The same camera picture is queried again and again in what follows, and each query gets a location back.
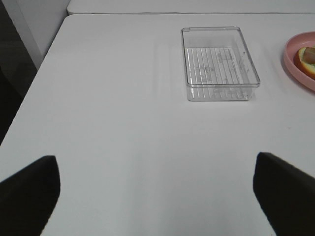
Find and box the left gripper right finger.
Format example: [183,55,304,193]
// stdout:
[253,152,315,236]

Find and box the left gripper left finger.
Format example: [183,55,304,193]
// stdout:
[0,155,61,236]

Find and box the bread slice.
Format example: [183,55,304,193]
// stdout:
[294,47,315,80]

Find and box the bacon strip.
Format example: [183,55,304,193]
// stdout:
[303,47,315,64]

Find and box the left clear plastic tray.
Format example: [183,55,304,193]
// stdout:
[181,27,260,101]

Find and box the pink round plate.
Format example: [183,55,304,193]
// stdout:
[283,31,315,92]

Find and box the white cabinet panel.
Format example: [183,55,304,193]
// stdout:
[2,0,69,69]

